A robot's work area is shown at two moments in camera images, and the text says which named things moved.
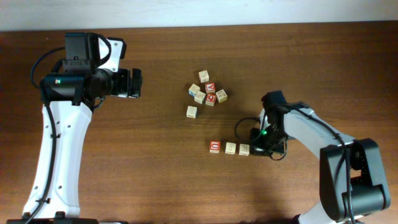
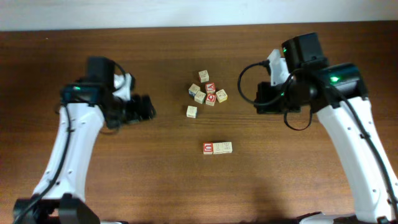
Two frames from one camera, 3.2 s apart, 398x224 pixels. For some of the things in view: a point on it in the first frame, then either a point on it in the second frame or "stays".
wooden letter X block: (244, 149) to (227, 147)
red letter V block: (210, 88) stays
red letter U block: (214, 147) to (208, 148)
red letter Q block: (210, 99) stays
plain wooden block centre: (199, 97) stays
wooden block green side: (231, 148) to (217, 148)
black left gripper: (123, 89) to (132, 108)
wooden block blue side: (193, 89) stays
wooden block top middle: (203, 76) stays
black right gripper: (263, 147) to (265, 97)
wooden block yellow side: (221, 96) stays
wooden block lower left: (191, 111) stays
